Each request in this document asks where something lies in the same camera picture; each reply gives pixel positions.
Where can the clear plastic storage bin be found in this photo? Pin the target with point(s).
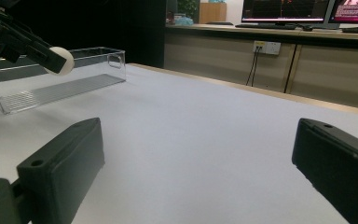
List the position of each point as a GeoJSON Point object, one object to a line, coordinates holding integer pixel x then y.
{"type": "Point", "coordinates": [74, 84]}

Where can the white egg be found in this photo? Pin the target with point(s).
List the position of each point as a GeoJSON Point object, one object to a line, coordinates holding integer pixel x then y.
{"type": "Point", "coordinates": [67, 63]}

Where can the black computer mouse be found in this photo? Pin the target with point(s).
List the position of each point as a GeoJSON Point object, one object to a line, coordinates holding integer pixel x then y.
{"type": "Point", "coordinates": [307, 28]}

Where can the pale blue bundle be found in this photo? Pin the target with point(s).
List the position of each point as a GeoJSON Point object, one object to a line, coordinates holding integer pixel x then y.
{"type": "Point", "coordinates": [184, 21]}

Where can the white wall socket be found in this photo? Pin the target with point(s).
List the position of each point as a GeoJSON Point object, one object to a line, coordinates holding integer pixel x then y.
{"type": "Point", "coordinates": [267, 47]}

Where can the beige counter cabinet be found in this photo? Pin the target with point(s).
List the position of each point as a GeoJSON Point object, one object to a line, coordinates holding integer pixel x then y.
{"type": "Point", "coordinates": [323, 71]}

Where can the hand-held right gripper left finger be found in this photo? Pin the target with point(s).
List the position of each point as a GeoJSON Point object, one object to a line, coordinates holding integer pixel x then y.
{"type": "Point", "coordinates": [62, 168]}

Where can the black curtain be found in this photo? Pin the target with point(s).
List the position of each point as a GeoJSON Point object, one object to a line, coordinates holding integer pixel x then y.
{"type": "Point", "coordinates": [105, 28]}

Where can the computer monitor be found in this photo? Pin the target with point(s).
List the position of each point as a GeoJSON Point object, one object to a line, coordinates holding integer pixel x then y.
{"type": "Point", "coordinates": [286, 9]}
{"type": "Point", "coordinates": [357, 11]}

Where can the wooden box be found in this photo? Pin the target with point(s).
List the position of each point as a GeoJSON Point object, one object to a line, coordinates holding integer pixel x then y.
{"type": "Point", "coordinates": [213, 13]}

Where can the green plant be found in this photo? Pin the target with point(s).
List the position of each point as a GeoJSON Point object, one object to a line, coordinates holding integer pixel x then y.
{"type": "Point", "coordinates": [188, 7]}

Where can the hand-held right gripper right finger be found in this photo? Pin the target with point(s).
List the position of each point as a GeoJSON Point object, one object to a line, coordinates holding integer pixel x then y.
{"type": "Point", "coordinates": [341, 168]}

